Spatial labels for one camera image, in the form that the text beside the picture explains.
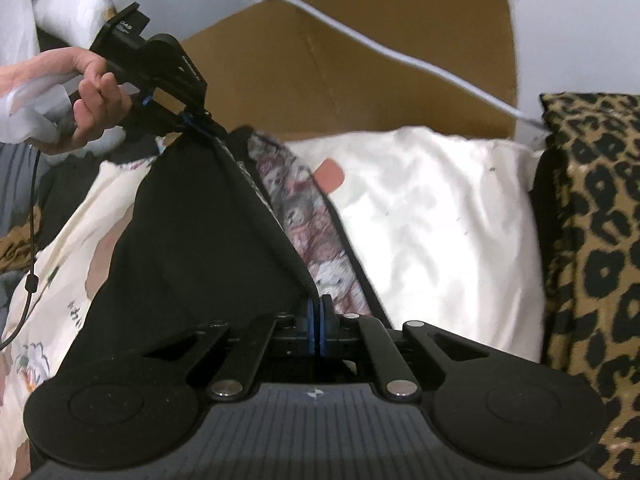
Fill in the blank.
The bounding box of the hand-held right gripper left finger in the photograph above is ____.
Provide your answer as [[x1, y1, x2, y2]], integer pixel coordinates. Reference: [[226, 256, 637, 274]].
[[142, 299, 317, 401]]

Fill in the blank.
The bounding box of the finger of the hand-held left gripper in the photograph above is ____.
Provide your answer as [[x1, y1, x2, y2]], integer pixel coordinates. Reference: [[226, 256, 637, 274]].
[[122, 101, 228, 141]]

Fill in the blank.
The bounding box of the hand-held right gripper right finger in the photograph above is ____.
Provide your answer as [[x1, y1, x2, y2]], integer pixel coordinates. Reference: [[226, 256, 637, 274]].
[[319, 295, 493, 403]]

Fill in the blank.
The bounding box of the black garment with floral lining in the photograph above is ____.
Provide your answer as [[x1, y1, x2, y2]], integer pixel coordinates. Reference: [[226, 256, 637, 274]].
[[80, 125, 398, 361]]

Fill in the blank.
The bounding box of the black clothes pile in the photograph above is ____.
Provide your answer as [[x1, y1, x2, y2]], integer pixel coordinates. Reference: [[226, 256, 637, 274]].
[[40, 157, 101, 211]]

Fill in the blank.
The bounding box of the person's left hand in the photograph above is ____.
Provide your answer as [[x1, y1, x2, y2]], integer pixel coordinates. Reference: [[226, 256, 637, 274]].
[[0, 46, 135, 155]]

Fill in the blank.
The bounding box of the white pillow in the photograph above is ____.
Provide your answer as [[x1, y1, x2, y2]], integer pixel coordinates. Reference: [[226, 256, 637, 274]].
[[32, 0, 113, 43]]

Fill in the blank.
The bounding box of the cream bear print blanket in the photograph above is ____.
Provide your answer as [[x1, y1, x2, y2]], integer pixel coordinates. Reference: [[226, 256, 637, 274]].
[[0, 125, 548, 480]]

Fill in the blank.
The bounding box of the white translucent plastic sheet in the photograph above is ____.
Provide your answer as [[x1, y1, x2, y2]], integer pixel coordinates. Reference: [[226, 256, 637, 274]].
[[0, 84, 73, 147]]

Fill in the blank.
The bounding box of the white fabric bag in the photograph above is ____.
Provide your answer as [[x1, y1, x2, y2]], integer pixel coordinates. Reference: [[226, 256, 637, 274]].
[[0, 0, 41, 68]]

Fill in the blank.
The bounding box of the light blue blanket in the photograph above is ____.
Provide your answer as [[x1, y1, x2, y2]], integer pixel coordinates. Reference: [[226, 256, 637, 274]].
[[0, 142, 56, 241]]

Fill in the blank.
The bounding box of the brown garment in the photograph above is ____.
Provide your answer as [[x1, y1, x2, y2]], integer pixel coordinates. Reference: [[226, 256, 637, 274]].
[[0, 227, 38, 273]]

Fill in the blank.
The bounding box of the brown cardboard box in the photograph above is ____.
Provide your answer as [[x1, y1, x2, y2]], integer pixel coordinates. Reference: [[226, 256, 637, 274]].
[[177, 0, 518, 143]]

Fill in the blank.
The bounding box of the black cloth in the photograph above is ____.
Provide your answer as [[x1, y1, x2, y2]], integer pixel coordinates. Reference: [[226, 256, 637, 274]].
[[531, 147, 558, 281]]

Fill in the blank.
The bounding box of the leopard print cloth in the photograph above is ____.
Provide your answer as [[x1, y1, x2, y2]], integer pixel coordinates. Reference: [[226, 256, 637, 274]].
[[537, 91, 640, 480]]

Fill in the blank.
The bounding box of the thin black cable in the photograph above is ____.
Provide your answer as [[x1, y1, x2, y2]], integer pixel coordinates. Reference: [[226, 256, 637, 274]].
[[0, 147, 41, 351]]

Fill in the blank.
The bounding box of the white cable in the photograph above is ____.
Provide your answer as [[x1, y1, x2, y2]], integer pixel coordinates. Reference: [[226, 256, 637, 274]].
[[270, 0, 548, 131]]

